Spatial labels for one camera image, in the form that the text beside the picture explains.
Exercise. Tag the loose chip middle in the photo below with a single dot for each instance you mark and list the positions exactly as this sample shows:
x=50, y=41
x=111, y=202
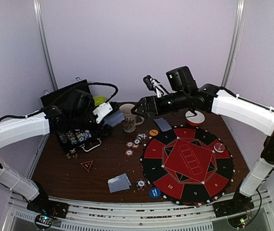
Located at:
x=129, y=144

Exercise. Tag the aluminium frame post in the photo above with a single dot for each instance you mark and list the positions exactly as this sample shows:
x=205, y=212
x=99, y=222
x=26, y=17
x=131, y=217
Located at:
x=235, y=41
x=44, y=44

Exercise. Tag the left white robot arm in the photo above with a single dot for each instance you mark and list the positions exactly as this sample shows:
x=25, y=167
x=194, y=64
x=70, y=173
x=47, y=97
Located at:
x=15, y=128

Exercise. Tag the round red black poker mat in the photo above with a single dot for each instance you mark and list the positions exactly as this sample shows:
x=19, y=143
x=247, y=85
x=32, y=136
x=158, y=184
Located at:
x=183, y=164

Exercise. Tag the clear red round button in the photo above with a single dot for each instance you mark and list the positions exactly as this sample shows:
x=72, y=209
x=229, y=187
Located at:
x=219, y=147

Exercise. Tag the green plastic bowl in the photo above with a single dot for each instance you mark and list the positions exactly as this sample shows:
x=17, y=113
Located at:
x=98, y=100

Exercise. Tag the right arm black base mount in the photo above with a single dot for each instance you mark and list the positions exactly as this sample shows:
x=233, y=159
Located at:
x=232, y=206

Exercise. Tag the red triangular chip holder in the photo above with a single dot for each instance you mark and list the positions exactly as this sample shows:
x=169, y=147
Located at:
x=87, y=165

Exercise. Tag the loose chip front left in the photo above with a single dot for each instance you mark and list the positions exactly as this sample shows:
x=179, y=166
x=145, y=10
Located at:
x=129, y=152

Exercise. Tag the blue small blind button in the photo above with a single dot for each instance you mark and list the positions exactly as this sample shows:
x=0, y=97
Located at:
x=154, y=193

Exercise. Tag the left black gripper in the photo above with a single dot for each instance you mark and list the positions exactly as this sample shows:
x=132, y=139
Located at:
x=101, y=129

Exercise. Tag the left aluminium frame post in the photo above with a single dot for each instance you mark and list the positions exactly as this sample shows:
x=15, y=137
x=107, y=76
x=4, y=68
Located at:
x=44, y=44

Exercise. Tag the loose chip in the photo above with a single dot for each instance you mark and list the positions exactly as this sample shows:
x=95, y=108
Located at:
x=129, y=152
x=129, y=144

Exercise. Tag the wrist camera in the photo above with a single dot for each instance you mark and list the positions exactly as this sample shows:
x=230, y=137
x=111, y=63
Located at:
x=102, y=111
x=154, y=85

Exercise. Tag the black poker chip case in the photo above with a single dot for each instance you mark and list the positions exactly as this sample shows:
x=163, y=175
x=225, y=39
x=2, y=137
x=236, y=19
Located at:
x=70, y=150

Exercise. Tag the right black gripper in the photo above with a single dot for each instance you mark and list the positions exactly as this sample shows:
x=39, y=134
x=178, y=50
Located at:
x=148, y=107

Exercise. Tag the white floral ceramic mug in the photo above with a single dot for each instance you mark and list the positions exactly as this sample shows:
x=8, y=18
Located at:
x=130, y=121

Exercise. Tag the dealt card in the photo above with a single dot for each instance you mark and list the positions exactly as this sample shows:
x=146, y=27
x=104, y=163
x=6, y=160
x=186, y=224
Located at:
x=113, y=187
x=162, y=124

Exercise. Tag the chip row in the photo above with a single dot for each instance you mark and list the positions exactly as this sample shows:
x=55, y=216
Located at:
x=62, y=137
x=71, y=137

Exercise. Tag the right aluminium frame post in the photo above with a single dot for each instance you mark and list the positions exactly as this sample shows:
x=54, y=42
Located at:
x=235, y=41

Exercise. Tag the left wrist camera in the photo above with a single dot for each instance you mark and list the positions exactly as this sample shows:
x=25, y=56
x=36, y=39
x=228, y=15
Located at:
x=102, y=111

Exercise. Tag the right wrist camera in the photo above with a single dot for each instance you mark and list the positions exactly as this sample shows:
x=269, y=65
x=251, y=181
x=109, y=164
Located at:
x=154, y=85

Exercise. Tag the front left chip row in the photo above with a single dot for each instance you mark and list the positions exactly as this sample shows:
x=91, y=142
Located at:
x=62, y=137

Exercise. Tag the blue playing card deck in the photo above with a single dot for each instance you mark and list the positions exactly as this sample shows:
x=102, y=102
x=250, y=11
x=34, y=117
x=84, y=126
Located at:
x=114, y=119

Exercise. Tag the small card decks in case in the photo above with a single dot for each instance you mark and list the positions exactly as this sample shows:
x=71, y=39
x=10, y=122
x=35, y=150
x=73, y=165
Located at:
x=83, y=135

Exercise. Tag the white orange bowl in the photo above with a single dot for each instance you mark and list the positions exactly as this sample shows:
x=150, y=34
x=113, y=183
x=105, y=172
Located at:
x=195, y=118

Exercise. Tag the front right chip row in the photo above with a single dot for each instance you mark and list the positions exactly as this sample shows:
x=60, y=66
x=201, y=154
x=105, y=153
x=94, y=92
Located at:
x=71, y=137

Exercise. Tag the aluminium front rail base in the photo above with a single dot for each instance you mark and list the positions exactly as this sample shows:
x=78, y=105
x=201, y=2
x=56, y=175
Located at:
x=160, y=216

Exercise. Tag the stack of poker chips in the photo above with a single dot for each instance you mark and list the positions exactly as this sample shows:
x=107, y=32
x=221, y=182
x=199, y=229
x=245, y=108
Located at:
x=138, y=140

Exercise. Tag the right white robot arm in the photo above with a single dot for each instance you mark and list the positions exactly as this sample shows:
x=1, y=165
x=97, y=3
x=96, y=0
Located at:
x=220, y=101

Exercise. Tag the orange big blind button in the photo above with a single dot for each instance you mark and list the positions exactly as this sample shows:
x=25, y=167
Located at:
x=153, y=132

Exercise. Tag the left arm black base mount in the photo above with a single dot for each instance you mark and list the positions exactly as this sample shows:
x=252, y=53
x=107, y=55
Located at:
x=50, y=208

